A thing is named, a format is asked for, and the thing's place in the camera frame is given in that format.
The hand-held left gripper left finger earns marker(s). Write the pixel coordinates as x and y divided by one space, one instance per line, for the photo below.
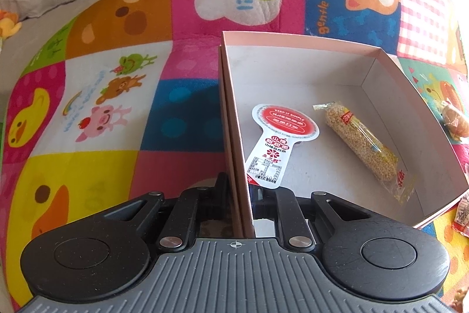
222 184

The colourful cartoon printed blanket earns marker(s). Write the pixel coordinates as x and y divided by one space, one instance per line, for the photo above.
110 41

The orange yellow plush toy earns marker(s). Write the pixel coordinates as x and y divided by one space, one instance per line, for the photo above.
8 25

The white red lollipop-shaped snack packet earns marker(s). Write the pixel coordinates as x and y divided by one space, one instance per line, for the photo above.
280 137

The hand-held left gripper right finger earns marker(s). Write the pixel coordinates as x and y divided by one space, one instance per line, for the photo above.
289 214

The pink cardboard box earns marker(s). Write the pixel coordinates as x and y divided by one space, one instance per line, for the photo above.
311 85

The grain bar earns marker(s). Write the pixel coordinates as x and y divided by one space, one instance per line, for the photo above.
362 140

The bread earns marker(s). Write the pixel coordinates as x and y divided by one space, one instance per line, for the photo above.
456 118

